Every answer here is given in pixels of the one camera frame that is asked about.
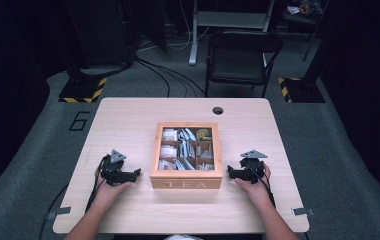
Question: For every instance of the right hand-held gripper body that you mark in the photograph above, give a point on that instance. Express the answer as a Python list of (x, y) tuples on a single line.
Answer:
[(253, 168)]

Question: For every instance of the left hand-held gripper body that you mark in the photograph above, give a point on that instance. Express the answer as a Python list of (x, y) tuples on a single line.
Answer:
[(113, 173)]

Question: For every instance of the wooden tea box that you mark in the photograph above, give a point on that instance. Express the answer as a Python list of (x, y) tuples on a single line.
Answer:
[(186, 182)]

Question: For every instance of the person's left hand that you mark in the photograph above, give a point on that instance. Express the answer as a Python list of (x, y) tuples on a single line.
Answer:
[(106, 193)]

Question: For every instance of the person's right hand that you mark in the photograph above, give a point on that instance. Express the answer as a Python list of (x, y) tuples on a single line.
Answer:
[(256, 193)]

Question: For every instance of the assorted tea bags group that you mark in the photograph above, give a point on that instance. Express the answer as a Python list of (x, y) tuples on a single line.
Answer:
[(169, 151)]

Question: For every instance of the black table grommet hole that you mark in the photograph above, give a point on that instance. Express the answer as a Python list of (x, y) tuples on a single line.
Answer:
[(217, 110)]

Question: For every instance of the grey tape strip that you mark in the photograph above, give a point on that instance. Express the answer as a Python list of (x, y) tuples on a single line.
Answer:
[(59, 211), (303, 211)]

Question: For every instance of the white cloth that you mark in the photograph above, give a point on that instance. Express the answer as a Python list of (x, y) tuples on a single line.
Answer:
[(182, 237)]

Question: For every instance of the black base with striped edge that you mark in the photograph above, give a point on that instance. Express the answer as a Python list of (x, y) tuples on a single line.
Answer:
[(79, 90), (303, 90)]

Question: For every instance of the black folding chair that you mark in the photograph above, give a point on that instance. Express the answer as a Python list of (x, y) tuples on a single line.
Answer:
[(241, 63)]

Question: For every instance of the black equipment cabinet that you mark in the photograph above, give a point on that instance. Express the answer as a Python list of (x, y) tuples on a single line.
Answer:
[(101, 33)]

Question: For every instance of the dark cart with clutter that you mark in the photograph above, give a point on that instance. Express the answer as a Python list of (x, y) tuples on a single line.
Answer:
[(303, 16)]

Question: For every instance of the white metal desk frame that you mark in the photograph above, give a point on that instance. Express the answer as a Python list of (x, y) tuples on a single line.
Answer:
[(194, 40)]

